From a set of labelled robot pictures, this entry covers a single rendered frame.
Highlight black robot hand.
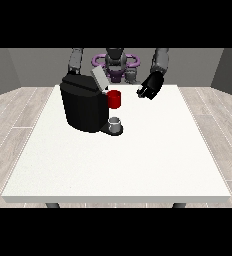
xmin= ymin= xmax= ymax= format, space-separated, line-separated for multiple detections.
xmin=136 ymin=70 xmax=165 ymax=101

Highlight small grey coffee pod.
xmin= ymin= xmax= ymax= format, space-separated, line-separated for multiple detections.
xmin=125 ymin=69 xmax=137 ymax=85

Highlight red pod holder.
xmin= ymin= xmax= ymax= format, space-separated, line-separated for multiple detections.
xmin=106 ymin=89 xmax=122 ymax=110

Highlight pale grey machine lid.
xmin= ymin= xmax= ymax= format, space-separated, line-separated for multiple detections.
xmin=90 ymin=65 xmax=110 ymax=92

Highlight black coffee machine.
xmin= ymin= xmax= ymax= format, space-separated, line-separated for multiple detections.
xmin=59 ymin=73 xmax=124 ymax=136

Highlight grey robot trunk purple rings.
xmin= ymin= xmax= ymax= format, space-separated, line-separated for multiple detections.
xmin=91 ymin=48 xmax=142 ymax=84

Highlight small grey cup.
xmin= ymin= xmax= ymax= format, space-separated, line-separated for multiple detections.
xmin=107 ymin=116 xmax=123 ymax=133

